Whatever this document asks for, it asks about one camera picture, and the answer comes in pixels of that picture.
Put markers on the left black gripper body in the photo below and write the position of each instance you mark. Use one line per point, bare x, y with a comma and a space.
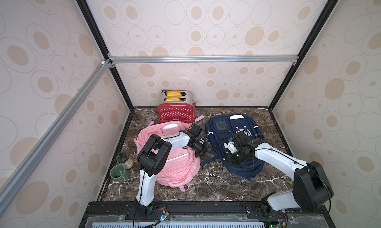
198, 147

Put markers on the navy blue backpack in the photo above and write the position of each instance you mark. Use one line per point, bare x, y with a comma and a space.
228, 136

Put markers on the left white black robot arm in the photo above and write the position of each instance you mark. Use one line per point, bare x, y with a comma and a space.
151, 161

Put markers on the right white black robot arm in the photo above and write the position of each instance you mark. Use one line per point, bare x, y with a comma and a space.
311, 188

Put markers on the red polka dot toaster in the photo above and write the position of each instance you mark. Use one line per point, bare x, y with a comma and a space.
183, 111

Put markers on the right yellow toast slice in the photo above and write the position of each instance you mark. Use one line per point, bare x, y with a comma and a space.
172, 99

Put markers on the yellow toast slice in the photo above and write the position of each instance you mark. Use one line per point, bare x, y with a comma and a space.
172, 99
174, 94

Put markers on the left yellow toast slice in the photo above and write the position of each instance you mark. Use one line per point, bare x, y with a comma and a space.
174, 94

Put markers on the small glass jar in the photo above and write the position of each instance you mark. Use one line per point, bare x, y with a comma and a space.
124, 159

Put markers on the green ceramic mug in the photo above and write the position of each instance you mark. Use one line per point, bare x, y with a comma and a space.
119, 173

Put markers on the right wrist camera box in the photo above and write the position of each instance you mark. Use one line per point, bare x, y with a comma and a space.
230, 146

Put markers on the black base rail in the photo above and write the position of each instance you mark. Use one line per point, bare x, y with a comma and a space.
200, 215

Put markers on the horizontal aluminium frame bar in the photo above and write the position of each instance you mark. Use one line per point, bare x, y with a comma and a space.
205, 59

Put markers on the black right corner post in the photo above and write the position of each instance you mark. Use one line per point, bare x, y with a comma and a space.
321, 21

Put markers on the black corner post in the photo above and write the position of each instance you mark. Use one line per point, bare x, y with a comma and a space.
321, 21
86, 12

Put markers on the black left corner post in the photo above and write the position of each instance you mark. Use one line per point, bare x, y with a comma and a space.
86, 12

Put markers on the diagonal aluminium frame bar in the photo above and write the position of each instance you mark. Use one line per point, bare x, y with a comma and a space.
30, 163

